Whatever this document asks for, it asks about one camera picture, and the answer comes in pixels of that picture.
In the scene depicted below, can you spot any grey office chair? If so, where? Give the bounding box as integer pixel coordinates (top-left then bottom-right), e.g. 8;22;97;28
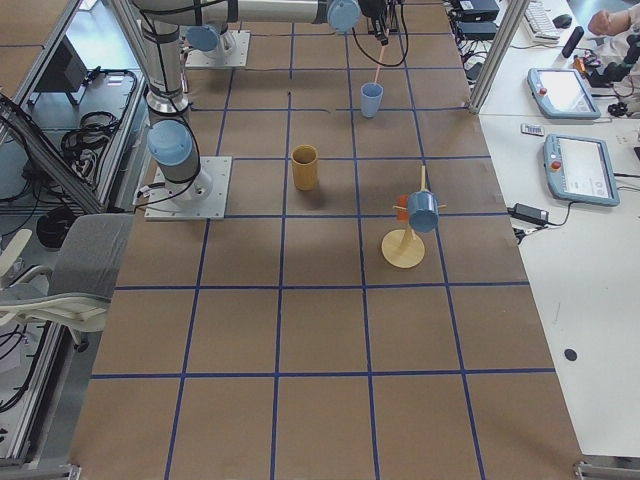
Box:
1;213;134;352

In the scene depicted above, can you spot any black power adapter right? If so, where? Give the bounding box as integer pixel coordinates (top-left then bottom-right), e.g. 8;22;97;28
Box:
510;203;549;226

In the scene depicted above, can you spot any teach pendant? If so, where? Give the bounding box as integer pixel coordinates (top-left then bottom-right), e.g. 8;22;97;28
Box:
543;134;620;207
527;68;601;120

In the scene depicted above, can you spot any orange red lid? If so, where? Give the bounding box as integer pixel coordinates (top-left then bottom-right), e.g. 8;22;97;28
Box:
394;195;409;223

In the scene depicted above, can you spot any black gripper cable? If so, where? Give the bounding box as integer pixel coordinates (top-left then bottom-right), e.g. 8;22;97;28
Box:
349;0;410;69

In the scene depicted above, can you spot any light blue plastic cup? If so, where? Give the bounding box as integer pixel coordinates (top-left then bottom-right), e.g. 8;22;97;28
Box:
360;82;384;118

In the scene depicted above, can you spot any person's hand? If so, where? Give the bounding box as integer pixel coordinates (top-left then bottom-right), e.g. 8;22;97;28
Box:
588;10;631;36

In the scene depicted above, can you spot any upper teach pendant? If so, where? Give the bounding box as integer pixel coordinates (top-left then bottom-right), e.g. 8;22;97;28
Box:
527;68;601;120

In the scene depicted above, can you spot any black computer mouse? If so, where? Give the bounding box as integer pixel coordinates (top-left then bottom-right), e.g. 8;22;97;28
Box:
552;14;573;29

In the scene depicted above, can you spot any pink chopstick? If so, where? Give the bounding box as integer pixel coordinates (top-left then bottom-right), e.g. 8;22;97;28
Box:
373;45;387;83

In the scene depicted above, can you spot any white keyboard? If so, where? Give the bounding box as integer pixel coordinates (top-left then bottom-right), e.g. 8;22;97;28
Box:
522;1;560;44

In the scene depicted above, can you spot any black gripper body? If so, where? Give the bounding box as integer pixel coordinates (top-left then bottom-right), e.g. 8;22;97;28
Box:
360;0;386;20

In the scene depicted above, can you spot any aluminium frame post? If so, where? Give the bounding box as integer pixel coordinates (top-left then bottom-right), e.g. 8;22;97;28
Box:
467;0;529;114

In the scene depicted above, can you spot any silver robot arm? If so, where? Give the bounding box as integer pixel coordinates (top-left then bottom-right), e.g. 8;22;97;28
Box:
186;23;236;58
131;1;389;120

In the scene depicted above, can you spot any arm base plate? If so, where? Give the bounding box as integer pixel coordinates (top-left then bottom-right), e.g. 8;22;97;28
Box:
186;30;251;69
144;156;232;221

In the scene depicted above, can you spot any lower teach pendant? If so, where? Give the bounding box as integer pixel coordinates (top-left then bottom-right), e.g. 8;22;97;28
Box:
543;134;620;207

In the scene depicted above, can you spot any dark blue hanging mug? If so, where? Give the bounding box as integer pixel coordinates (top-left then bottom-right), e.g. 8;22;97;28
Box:
406;190;439;233

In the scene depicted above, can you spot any bamboo chopstick holder cup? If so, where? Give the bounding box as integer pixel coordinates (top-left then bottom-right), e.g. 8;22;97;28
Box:
291;145;318;191

